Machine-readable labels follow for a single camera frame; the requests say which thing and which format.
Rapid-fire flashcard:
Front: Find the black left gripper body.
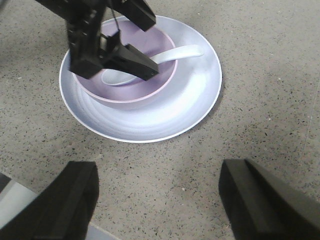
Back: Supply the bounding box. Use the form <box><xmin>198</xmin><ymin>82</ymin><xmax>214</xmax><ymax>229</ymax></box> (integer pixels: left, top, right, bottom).
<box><xmin>38</xmin><ymin>0</ymin><xmax>120</xmax><ymax>79</ymax></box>

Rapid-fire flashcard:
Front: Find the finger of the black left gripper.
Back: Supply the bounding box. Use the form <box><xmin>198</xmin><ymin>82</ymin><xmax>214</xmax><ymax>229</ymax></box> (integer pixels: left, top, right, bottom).
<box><xmin>101</xmin><ymin>44</ymin><xmax>159</xmax><ymax>81</ymax></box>
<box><xmin>107</xmin><ymin>0</ymin><xmax>156</xmax><ymax>32</ymax></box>

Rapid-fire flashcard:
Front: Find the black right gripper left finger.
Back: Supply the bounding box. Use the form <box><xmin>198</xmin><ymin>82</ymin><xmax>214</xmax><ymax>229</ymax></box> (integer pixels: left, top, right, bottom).
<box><xmin>0</xmin><ymin>161</ymin><xmax>99</xmax><ymax>240</ymax></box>

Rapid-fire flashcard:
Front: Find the light blue plastic spoon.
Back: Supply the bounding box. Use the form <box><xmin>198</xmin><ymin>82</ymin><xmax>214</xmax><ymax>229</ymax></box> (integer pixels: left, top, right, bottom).
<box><xmin>101</xmin><ymin>44</ymin><xmax>204</xmax><ymax>86</ymax></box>

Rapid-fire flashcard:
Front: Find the purple plastic bowl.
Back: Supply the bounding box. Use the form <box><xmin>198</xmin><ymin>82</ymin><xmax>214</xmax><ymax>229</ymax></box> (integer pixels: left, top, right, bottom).
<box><xmin>72</xmin><ymin>17</ymin><xmax>178</xmax><ymax>110</ymax></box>

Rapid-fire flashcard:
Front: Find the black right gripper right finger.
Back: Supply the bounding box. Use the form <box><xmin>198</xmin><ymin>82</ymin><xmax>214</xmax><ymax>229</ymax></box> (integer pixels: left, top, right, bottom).
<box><xmin>218</xmin><ymin>159</ymin><xmax>320</xmax><ymax>240</ymax></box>

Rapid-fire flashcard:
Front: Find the light blue plate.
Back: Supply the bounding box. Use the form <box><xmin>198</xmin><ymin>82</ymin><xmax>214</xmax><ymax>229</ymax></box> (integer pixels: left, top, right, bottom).
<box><xmin>59</xmin><ymin>16</ymin><xmax>222</xmax><ymax>143</ymax></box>

